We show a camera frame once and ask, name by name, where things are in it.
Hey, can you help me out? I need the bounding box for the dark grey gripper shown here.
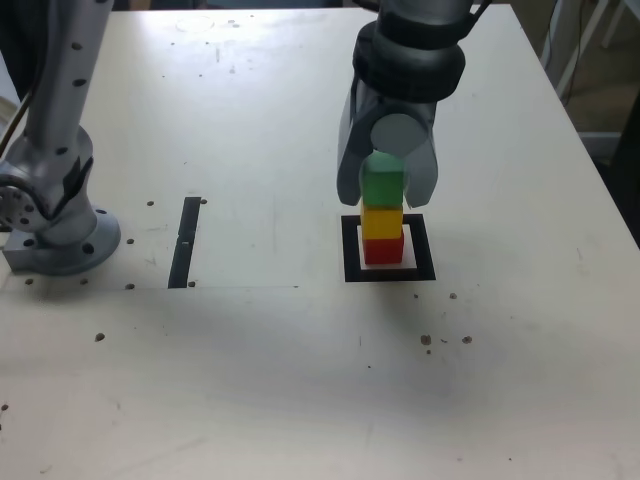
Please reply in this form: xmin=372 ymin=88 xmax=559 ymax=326
xmin=336 ymin=74 xmax=441 ymax=209

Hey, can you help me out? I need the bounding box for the green cube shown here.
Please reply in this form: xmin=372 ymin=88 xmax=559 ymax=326
xmin=360 ymin=152 xmax=405 ymax=207

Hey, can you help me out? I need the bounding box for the yellow cube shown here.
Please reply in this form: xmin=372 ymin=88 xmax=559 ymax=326
xmin=360 ymin=204 xmax=404 ymax=240

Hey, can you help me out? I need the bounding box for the red cube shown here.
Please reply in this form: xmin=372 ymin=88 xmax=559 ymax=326
xmin=362 ymin=234 xmax=405 ymax=265

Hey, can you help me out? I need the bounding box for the black tape square outline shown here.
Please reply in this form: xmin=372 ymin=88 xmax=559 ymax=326
xmin=340 ymin=213 xmax=437 ymax=284

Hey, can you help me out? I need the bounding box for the black tape strip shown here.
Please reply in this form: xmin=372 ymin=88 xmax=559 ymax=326
xmin=167 ymin=196 xmax=201 ymax=290

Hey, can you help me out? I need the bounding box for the black furniture piece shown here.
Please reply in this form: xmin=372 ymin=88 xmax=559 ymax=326
xmin=607 ymin=94 xmax=640 ymax=211

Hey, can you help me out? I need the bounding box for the white chair frame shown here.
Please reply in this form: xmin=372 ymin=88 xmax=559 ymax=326
xmin=542 ymin=0 xmax=640 ymax=96

